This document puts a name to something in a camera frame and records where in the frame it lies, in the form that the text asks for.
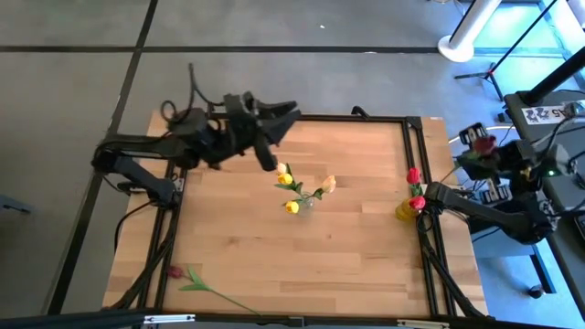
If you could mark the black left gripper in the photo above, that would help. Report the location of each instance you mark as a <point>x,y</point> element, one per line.
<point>244,123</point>

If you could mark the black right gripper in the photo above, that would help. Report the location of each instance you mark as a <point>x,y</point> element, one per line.
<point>496,169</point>

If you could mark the dark red fabric tulip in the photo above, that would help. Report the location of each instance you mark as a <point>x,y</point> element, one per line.
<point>175,272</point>
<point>485,145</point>

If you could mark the cream white fabric tulip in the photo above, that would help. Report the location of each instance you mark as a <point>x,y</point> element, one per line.
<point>281,169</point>

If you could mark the yellow fabric tulip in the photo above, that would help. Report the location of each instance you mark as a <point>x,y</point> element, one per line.
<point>285,179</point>
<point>292,207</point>

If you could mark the peach fabric tulip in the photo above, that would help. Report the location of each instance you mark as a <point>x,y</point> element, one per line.
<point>329,184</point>

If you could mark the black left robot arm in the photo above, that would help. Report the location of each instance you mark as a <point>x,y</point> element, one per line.
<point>137,178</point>

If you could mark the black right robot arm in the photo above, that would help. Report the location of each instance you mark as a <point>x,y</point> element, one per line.
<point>484,210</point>

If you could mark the yellow glass vase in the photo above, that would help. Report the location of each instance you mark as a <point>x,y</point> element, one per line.
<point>404,212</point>

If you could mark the clear glass vase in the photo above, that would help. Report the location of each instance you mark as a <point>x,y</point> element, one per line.
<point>308,209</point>

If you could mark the white printed label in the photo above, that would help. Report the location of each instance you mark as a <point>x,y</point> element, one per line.
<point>544,115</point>

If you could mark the black tripod stand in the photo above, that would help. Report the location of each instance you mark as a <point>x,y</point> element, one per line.
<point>491,72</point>

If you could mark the dark grey side desk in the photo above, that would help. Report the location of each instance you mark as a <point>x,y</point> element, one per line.
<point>578,201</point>

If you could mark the white round pillar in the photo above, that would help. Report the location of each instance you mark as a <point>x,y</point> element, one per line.
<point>457,48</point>

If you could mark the black desk pole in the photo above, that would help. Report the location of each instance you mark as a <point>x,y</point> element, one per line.
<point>557,75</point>

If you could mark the black caster wheel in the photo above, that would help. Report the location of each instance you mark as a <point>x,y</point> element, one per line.
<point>535,292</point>

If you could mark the black aluminium table frame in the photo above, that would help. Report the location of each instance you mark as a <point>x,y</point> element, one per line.
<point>343,118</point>

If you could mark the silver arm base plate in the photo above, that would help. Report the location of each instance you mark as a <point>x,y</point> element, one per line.
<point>179,184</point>

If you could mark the black desk leg frame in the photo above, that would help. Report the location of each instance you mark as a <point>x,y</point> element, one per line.
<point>544,269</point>

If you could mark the silver bracket plate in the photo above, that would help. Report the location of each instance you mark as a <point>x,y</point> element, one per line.
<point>169,319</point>
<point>422,324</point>

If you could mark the black camera mount beam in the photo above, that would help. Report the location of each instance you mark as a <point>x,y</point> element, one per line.
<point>68,320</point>

